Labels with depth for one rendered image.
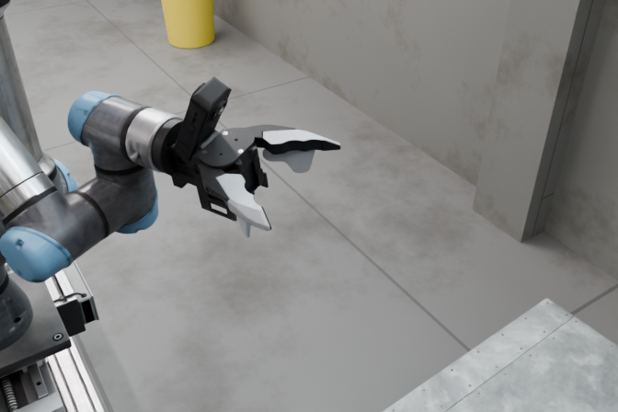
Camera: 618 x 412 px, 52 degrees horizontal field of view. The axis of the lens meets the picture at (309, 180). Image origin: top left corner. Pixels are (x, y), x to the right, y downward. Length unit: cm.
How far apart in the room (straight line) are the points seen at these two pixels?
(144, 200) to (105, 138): 11
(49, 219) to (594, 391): 106
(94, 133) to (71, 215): 11
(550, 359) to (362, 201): 184
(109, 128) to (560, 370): 102
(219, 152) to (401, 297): 198
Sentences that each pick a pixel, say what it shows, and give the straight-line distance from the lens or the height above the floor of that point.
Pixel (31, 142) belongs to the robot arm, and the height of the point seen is 133.
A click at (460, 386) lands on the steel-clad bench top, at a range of 135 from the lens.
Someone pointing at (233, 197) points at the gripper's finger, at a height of 145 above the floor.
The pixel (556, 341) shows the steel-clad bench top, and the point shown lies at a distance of 149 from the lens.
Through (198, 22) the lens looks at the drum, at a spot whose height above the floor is 20.
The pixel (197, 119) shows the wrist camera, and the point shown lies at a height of 151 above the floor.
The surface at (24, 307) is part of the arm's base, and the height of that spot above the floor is 107.
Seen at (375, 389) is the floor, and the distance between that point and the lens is 233.
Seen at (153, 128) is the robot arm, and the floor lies 147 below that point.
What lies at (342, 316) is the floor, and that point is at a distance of 255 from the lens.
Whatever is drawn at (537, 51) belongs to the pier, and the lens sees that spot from 265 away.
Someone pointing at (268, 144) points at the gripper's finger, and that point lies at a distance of 74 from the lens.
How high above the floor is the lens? 184
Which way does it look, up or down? 34 degrees down
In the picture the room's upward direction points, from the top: straight up
